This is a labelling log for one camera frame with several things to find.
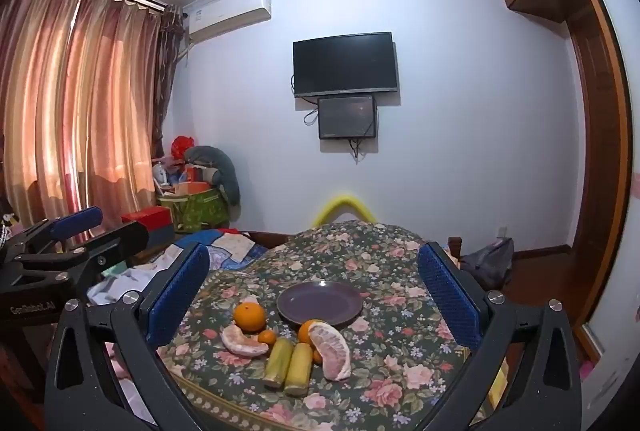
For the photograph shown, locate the grey bag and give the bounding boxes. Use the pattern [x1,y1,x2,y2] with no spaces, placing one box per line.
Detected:
[460,237,515,291]

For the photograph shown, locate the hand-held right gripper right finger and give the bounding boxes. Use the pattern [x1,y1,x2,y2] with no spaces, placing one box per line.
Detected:
[417,241,584,431]

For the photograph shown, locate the small black monitor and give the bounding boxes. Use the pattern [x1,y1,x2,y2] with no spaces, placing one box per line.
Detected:
[317,95,377,140]

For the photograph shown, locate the brown curtain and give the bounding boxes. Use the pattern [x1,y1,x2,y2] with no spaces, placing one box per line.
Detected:
[150,3,186,162]

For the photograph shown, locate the white cloth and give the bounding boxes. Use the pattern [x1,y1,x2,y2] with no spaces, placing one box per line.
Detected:
[87,260,172,308]

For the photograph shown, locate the large orange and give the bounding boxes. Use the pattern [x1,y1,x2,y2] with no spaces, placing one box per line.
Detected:
[298,319,326,345]
[233,302,266,333]

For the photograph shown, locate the blue patchwork quilt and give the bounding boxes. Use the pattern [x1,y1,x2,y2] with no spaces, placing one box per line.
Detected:
[172,228,271,273]

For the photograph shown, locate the peach curtain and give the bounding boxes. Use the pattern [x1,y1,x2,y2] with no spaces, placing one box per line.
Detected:
[0,0,167,234]

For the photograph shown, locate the black wall television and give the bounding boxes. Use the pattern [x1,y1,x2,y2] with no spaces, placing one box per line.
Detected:
[292,32,399,99]

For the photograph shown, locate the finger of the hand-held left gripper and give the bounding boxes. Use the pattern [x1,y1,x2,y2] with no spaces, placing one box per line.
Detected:
[59,221,150,283]
[7,207,104,258]

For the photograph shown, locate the grey plush toy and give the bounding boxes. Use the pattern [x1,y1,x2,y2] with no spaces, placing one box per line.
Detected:
[184,146,241,206]

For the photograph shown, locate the white air conditioner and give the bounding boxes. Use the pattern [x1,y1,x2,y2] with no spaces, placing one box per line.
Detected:
[185,0,273,46]

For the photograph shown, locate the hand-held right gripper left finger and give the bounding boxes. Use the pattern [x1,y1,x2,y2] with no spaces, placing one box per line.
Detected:
[44,241,212,431]

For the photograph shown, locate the dark purple plate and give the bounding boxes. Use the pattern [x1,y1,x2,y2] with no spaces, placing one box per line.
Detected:
[276,281,364,330]

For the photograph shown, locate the peeled pomelo segment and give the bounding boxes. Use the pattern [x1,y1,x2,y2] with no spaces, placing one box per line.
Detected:
[308,322,352,382]
[221,323,270,358]

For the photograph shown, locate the wooden door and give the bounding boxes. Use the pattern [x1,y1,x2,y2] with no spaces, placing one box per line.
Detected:
[559,0,635,329]

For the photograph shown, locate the orange box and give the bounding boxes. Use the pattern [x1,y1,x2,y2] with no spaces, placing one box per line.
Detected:
[172,181,211,198]

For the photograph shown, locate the floral tablecloth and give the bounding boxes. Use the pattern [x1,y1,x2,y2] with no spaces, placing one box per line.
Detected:
[155,220,482,431]

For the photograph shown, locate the red box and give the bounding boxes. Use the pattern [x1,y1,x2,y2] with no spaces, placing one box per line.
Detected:
[121,206,174,233]

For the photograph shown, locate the red bag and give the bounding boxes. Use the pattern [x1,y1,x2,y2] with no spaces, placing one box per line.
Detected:
[171,136,196,160]

